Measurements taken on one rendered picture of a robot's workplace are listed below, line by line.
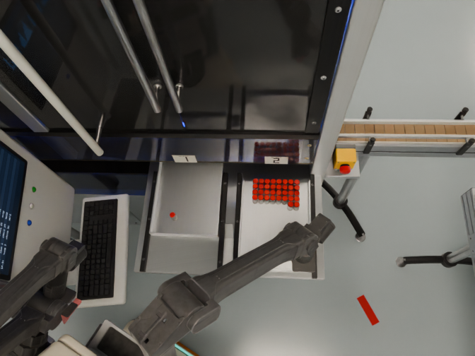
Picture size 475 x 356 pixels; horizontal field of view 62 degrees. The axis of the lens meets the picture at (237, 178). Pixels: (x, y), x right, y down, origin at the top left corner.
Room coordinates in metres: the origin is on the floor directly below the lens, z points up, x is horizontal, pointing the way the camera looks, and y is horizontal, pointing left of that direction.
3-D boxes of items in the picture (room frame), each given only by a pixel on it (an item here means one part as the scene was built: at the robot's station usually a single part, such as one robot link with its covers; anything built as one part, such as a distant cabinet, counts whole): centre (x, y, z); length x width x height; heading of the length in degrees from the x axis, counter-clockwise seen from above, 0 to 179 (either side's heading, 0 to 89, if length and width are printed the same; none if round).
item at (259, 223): (0.41, -0.11, 0.90); 0.34 x 0.26 x 0.04; 167
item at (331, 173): (0.62, -0.43, 0.87); 0.14 x 0.13 x 0.02; 168
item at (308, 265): (0.22, -0.15, 1.20); 0.10 x 0.07 x 0.07; 168
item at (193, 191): (0.59, 0.20, 0.90); 0.34 x 0.26 x 0.04; 168
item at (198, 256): (0.48, 0.05, 0.87); 0.70 x 0.48 x 0.02; 78
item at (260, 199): (0.49, -0.13, 0.90); 0.18 x 0.02 x 0.05; 77
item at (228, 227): (0.36, 0.08, 0.91); 0.14 x 0.03 x 0.06; 168
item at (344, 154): (0.58, -0.40, 0.99); 0.08 x 0.07 x 0.07; 168
